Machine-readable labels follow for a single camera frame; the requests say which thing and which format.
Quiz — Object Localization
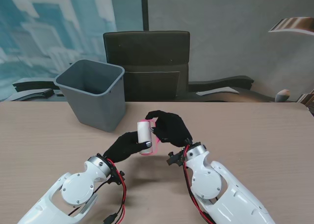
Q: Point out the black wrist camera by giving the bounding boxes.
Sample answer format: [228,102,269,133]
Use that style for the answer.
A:
[167,150,187,166]
[109,169,126,185]

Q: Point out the white paper sheet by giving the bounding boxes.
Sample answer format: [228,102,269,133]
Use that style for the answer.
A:
[195,86,240,97]

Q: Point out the red black right arm cables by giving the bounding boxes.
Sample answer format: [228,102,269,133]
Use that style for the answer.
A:
[181,144,216,224]

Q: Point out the white lint roller refill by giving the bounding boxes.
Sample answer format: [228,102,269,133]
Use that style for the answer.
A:
[136,121,153,155]

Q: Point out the red black arm cables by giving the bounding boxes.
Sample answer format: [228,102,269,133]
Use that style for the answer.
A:
[181,144,216,224]
[68,157,127,224]

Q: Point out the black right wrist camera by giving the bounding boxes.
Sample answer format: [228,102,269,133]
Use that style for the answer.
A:
[167,150,187,166]

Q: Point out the black curved panel stack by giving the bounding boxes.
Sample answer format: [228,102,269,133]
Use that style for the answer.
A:
[12,77,59,93]

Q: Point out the black office chair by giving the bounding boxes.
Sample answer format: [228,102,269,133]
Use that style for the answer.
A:
[103,30,191,102]

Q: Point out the grey orange round object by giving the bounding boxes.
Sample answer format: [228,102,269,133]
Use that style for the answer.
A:
[274,89,291,102]

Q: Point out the red black left arm cables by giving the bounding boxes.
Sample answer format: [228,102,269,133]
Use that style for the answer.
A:
[68,157,127,224]

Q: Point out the grey plastic waste bin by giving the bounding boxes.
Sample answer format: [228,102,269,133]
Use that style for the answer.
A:
[54,59,127,133]

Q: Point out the black window post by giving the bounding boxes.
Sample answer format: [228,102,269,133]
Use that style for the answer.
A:
[141,0,150,31]

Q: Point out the brown white curved shelf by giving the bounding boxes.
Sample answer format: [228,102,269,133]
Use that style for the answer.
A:
[268,17,314,36]

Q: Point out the pink lint roller handle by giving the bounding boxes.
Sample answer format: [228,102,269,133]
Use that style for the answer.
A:
[138,119,161,156]

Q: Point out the wooden furniture corner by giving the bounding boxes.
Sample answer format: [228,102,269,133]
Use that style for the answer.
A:
[296,93,314,103]

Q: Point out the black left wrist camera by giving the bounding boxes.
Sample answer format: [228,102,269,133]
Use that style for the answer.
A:
[109,169,126,185]

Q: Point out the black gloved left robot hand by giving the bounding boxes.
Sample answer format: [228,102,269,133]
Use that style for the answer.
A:
[103,131,153,164]

